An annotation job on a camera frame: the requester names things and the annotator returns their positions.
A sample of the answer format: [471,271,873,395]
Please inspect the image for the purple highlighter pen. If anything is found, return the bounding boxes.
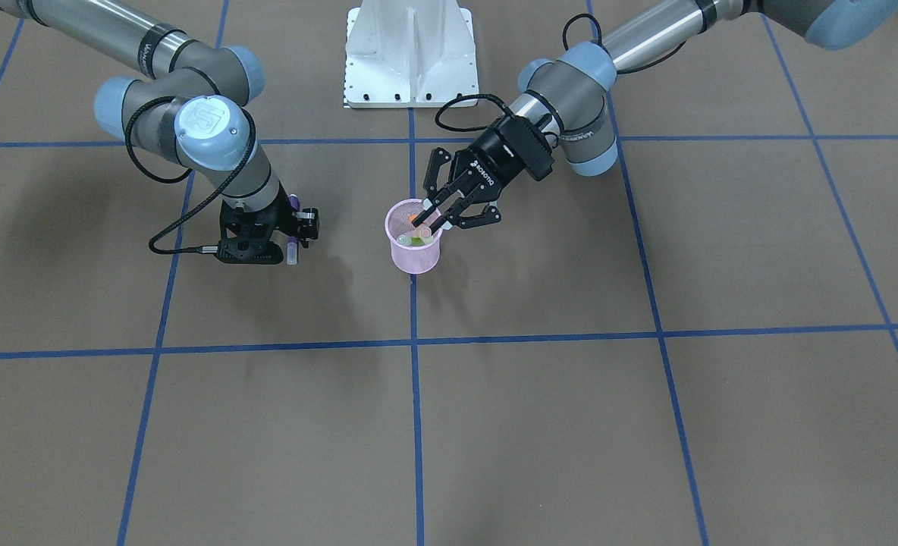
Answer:
[284,193,300,266]

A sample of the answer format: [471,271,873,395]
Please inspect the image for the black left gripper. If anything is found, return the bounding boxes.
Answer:
[413,114,556,237]

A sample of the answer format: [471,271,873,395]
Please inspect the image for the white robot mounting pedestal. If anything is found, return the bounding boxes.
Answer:
[343,1,479,108]

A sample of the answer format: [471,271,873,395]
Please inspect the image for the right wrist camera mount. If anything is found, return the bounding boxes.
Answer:
[215,208,284,264]

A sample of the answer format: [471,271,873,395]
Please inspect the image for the black camera cable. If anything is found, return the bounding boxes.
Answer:
[434,11,692,133]

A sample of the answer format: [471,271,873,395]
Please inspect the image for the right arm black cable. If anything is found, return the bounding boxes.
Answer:
[121,95,259,256]

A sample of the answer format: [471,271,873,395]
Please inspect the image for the green highlighter pen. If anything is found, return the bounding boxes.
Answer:
[396,233,422,246]

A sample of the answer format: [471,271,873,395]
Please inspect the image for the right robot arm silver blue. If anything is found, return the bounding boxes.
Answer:
[0,1,319,264]

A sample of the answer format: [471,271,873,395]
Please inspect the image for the pink mesh pen holder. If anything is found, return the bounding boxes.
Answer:
[385,199,443,275]

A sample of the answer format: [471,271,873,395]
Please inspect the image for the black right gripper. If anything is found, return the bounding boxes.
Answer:
[220,187,320,249]

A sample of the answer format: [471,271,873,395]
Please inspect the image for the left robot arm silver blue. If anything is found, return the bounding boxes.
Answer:
[410,1,898,231]

